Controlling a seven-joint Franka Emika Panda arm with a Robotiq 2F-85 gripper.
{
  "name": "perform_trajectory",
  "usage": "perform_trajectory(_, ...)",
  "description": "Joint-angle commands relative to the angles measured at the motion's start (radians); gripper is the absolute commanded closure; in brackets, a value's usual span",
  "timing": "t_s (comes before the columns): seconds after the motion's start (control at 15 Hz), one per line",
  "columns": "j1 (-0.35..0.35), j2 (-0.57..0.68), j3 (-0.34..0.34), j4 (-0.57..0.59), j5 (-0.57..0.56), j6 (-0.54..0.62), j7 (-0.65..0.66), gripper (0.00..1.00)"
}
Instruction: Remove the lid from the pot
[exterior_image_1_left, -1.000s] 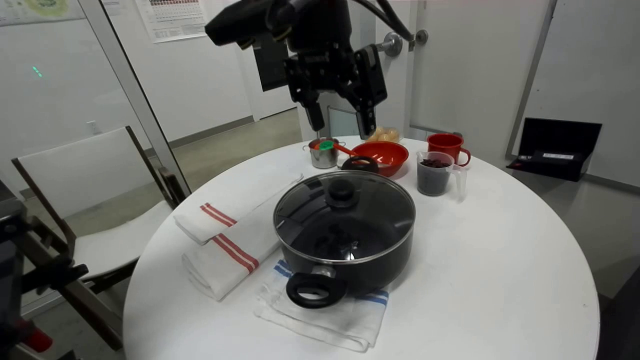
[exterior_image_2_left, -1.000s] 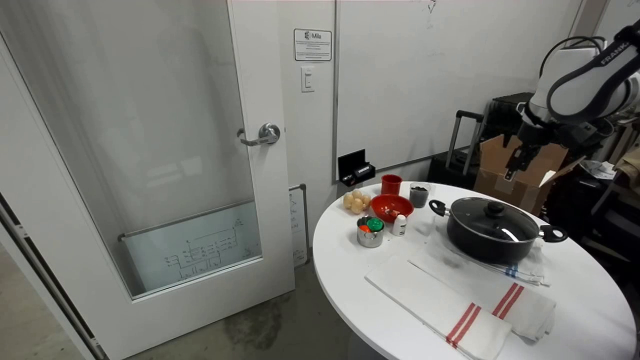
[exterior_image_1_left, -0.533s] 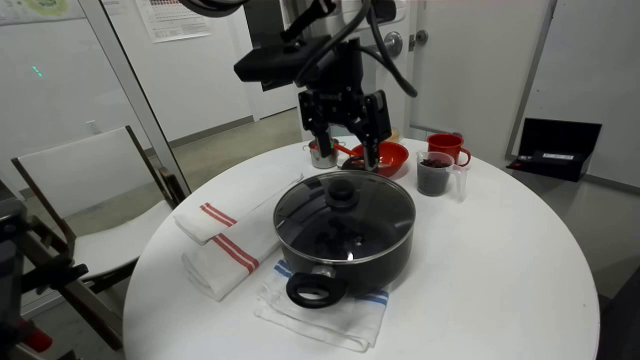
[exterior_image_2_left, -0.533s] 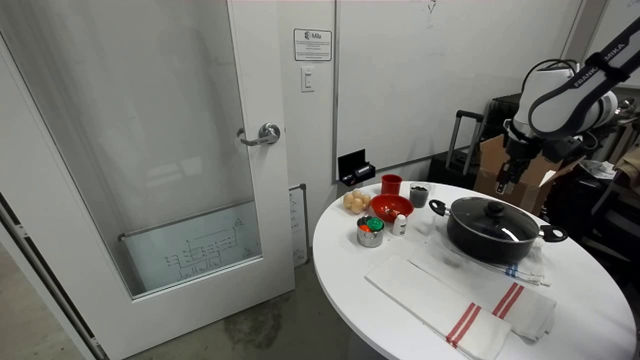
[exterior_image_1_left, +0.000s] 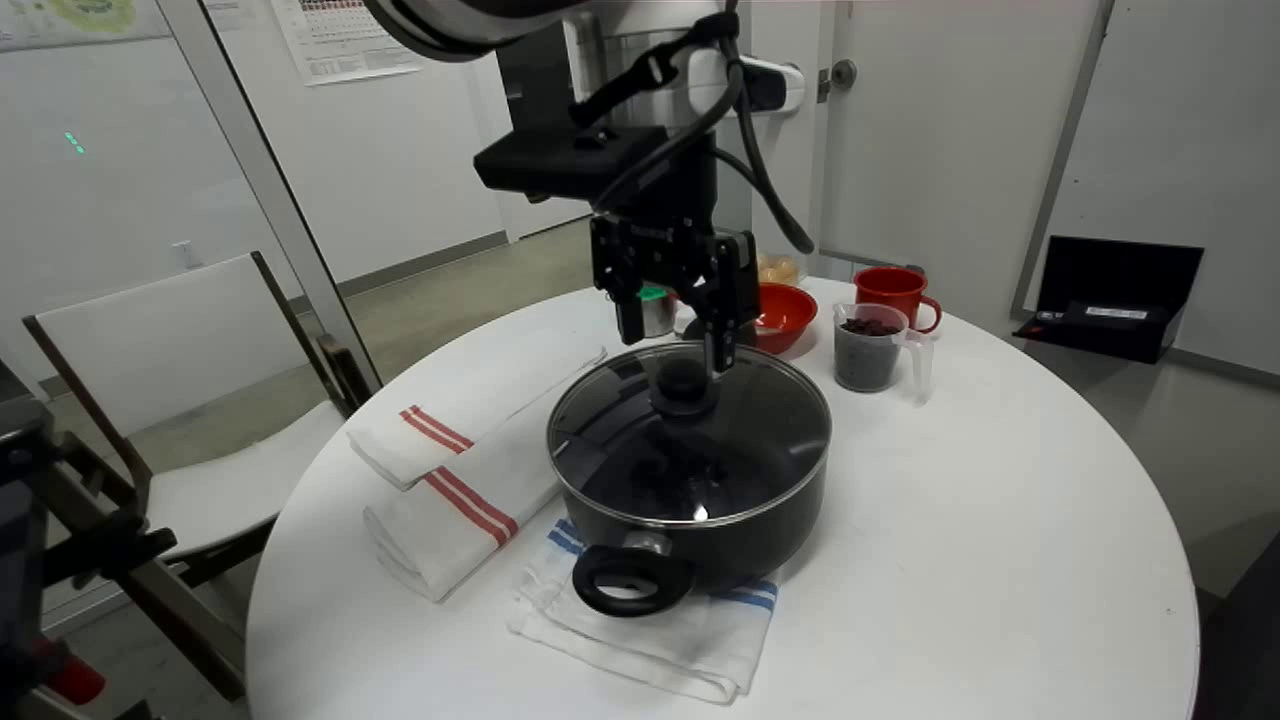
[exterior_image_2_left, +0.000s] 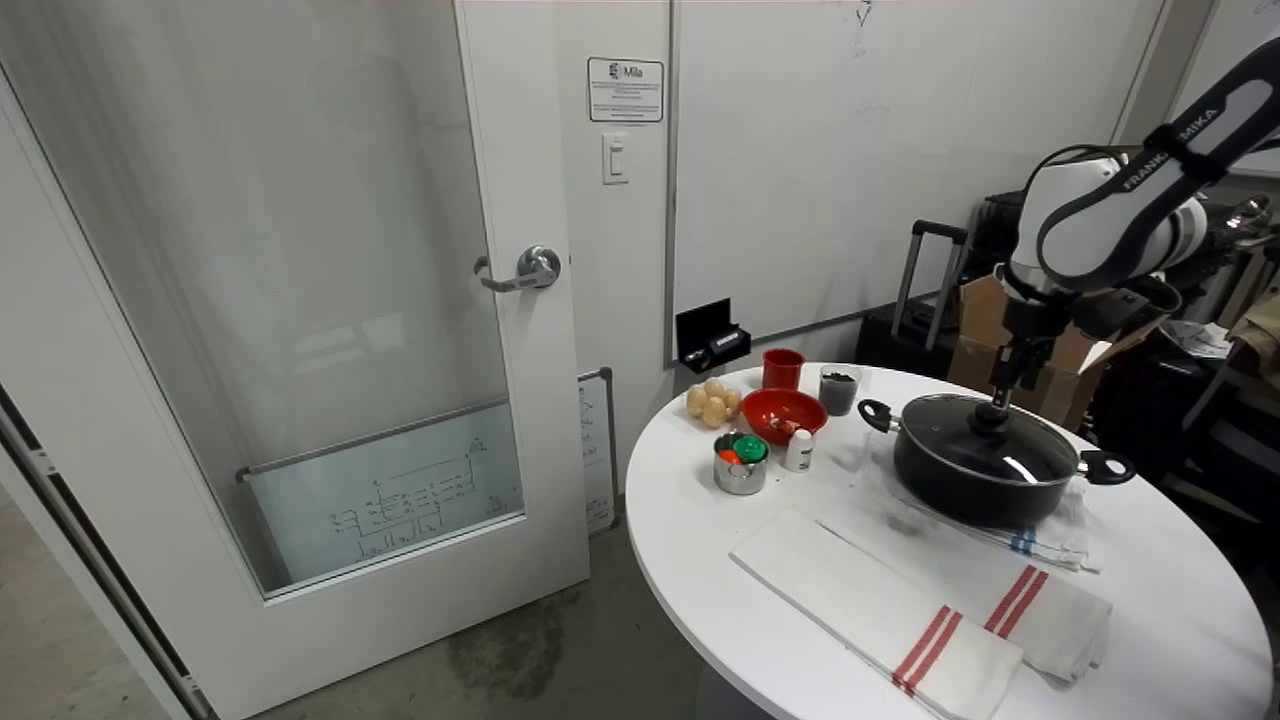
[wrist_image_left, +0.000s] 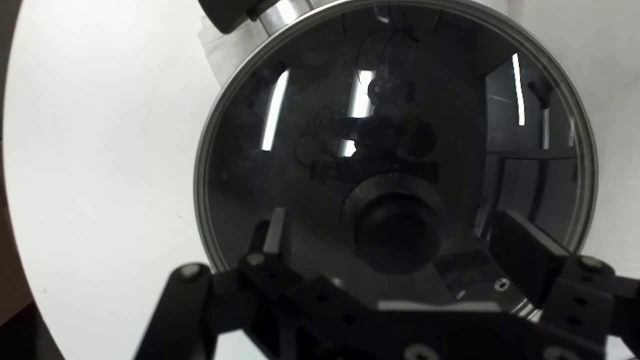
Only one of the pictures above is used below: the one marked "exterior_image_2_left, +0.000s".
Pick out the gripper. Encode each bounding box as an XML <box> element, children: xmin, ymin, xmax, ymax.
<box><xmin>989</xmin><ymin>296</ymin><xmax>1063</xmax><ymax>411</ymax></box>

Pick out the glass pot lid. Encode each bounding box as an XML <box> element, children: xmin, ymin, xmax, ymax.
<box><xmin>892</xmin><ymin>392</ymin><xmax>1082</xmax><ymax>488</ymax></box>

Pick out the black pot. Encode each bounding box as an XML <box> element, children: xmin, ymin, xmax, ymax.
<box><xmin>857</xmin><ymin>392</ymin><xmax>1138</xmax><ymax>532</ymax></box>

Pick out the cardboard box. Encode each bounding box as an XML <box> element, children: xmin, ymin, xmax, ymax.
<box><xmin>946</xmin><ymin>264</ymin><xmax>1167</xmax><ymax>429</ymax></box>

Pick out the black suitcase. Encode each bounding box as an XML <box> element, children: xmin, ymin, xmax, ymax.
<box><xmin>854</xmin><ymin>219</ymin><xmax>972</xmax><ymax>379</ymax></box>

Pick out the white towel with blue stripes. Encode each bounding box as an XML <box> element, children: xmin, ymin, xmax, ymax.
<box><xmin>868</xmin><ymin>440</ymin><xmax>1103</xmax><ymax>575</ymax></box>

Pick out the glass with dark contents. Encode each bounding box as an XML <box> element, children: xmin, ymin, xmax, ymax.
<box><xmin>818</xmin><ymin>364</ymin><xmax>863</xmax><ymax>418</ymax></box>

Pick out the white towel with red stripes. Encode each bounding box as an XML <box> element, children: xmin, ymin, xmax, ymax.
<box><xmin>818</xmin><ymin>498</ymin><xmax>1114</xmax><ymax>684</ymax></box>
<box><xmin>729</xmin><ymin>509</ymin><xmax>1026</xmax><ymax>720</ymax></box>

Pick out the red cup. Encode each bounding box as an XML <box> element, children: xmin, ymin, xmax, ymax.
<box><xmin>761</xmin><ymin>347</ymin><xmax>808</xmax><ymax>392</ymax></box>

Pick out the red bowl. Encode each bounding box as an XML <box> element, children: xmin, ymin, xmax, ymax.
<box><xmin>740</xmin><ymin>388</ymin><xmax>830</xmax><ymax>447</ymax></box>

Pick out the small metal tin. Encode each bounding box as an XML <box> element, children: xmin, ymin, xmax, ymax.
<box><xmin>712</xmin><ymin>431</ymin><xmax>772</xmax><ymax>497</ymax></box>

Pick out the black marker holder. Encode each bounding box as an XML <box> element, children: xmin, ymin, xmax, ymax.
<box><xmin>675</xmin><ymin>297</ymin><xmax>754</xmax><ymax>376</ymax></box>

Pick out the white door with glass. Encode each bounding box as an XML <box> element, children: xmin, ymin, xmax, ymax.
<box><xmin>0</xmin><ymin>0</ymin><xmax>592</xmax><ymax>720</ymax></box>

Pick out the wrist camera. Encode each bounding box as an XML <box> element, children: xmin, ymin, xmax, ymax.
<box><xmin>1072</xmin><ymin>278</ymin><xmax>1183</xmax><ymax>341</ymax></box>

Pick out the large wall whiteboard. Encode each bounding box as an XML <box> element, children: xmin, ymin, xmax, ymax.
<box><xmin>666</xmin><ymin>0</ymin><xmax>1168</xmax><ymax>367</ymax></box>

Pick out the wall sign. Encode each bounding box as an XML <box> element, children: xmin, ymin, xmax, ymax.
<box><xmin>587</xmin><ymin>56</ymin><xmax>666</xmax><ymax>125</ymax></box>

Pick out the silver door handle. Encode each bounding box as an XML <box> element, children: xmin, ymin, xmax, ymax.
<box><xmin>472</xmin><ymin>245</ymin><xmax>563</xmax><ymax>295</ymax></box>

